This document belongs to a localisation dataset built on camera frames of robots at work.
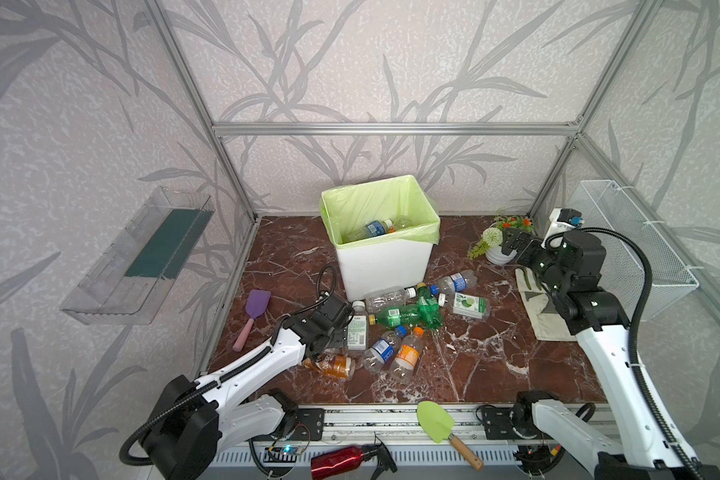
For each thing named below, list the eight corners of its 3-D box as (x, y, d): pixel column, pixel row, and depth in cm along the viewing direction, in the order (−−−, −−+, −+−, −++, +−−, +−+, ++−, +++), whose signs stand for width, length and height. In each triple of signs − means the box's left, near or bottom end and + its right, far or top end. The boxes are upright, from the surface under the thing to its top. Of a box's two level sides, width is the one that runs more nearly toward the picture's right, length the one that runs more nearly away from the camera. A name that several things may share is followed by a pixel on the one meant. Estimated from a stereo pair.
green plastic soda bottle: (369, 328, 90) (369, 322, 87) (370, 311, 94) (369, 305, 91) (419, 328, 90) (421, 322, 87) (418, 311, 94) (419, 305, 91)
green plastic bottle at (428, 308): (419, 330, 90) (420, 327, 89) (415, 286, 100) (416, 282, 99) (442, 330, 90) (443, 327, 89) (436, 286, 100) (437, 282, 99)
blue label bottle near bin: (434, 300, 98) (437, 293, 94) (428, 286, 101) (430, 278, 98) (477, 289, 101) (480, 282, 97) (469, 275, 104) (472, 268, 101)
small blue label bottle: (358, 364, 85) (357, 358, 81) (395, 327, 92) (396, 319, 88) (372, 378, 83) (371, 372, 78) (408, 339, 90) (410, 331, 86)
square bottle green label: (437, 311, 96) (439, 305, 93) (438, 294, 100) (440, 288, 97) (487, 320, 94) (491, 314, 91) (486, 302, 98) (490, 296, 95)
